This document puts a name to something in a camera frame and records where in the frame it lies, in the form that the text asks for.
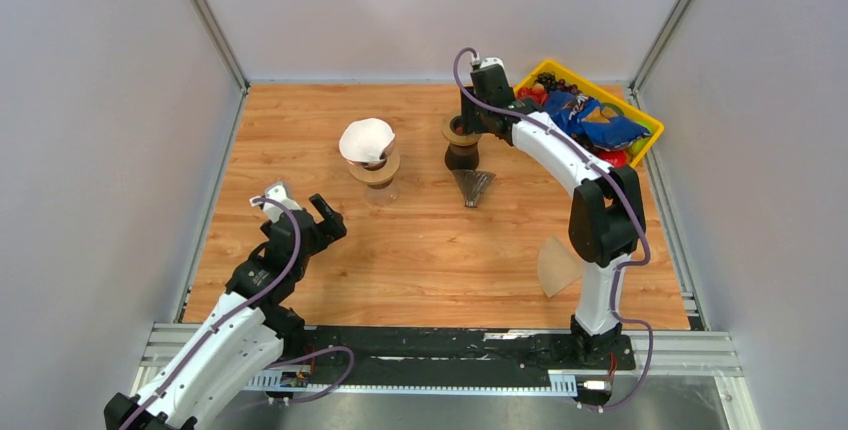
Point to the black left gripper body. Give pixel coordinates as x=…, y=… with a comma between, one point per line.
x=319, y=239

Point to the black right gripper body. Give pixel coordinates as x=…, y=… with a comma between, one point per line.
x=474, y=112

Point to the wooden ring dripper holder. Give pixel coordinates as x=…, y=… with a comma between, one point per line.
x=377, y=177

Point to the clear plastic cone dripper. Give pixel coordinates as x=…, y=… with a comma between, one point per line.
x=369, y=155

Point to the white paper coffee filter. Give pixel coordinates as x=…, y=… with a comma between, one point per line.
x=367, y=129

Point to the brown paper coffee filter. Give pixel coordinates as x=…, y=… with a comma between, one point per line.
x=557, y=268

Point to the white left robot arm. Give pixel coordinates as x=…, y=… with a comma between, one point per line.
x=247, y=330

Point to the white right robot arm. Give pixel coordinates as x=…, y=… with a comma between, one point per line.
x=606, y=221

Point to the dark grape bunch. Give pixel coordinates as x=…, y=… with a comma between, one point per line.
x=549, y=82

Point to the clear glass carafe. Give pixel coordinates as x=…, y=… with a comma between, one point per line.
x=382, y=196

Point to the yellow plastic bin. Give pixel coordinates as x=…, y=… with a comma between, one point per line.
x=602, y=94

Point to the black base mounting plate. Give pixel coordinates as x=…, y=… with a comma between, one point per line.
x=437, y=358

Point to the red apple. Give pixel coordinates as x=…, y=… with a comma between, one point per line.
x=616, y=158

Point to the green apple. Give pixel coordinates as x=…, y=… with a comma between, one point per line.
x=645, y=133

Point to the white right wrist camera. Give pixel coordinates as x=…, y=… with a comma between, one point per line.
x=488, y=62

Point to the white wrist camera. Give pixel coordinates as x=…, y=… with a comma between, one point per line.
x=274, y=198
x=488, y=62

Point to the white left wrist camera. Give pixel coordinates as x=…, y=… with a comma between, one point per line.
x=274, y=198

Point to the aluminium frame rail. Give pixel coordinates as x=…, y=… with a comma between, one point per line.
x=658, y=354

